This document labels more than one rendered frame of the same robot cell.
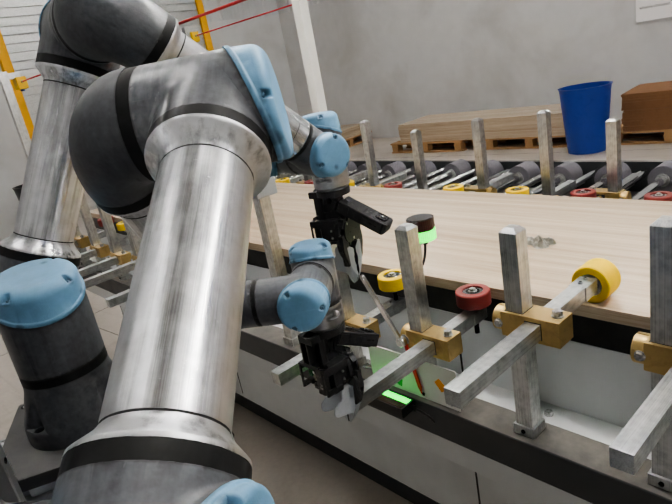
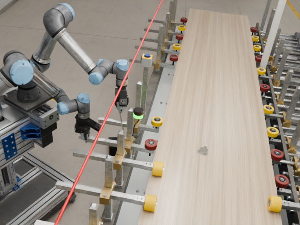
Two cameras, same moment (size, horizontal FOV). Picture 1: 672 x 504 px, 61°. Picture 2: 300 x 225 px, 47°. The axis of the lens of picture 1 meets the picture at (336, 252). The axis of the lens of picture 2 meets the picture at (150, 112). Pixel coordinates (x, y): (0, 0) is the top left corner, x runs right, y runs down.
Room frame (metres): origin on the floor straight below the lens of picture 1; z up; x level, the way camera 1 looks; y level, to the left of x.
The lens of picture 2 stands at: (0.04, -1.48, 2.34)
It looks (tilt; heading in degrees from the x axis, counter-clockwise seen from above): 36 degrees down; 46
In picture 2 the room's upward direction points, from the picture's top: 6 degrees clockwise
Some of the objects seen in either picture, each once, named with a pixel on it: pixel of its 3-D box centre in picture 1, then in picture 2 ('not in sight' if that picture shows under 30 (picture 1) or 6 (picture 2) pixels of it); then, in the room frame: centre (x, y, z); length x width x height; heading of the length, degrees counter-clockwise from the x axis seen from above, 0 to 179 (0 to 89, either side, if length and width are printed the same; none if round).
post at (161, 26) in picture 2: not in sight; (159, 49); (2.11, 0.64, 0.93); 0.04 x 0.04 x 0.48; 40
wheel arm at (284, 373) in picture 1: (344, 337); (128, 125); (1.28, 0.02, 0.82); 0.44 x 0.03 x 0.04; 130
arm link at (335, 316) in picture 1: (323, 313); (83, 113); (0.93, 0.04, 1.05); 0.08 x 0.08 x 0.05
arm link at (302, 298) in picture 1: (295, 298); (66, 105); (0.84, 0.08, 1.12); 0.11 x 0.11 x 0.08; 81
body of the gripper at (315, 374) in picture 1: (327, 355); (82, 123); (0.93, 0.05, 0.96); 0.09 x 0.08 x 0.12; 130
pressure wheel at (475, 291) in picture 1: (474, 310); (150, 148); (1.21, -0.29, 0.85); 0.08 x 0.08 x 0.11
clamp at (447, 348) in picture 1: (431, 339); (128, 144); (1.13, -0.17, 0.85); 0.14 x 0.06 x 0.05; 40
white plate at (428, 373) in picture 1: (411, 375); not in sight; (1.15, -0.12, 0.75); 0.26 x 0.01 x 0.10; 40
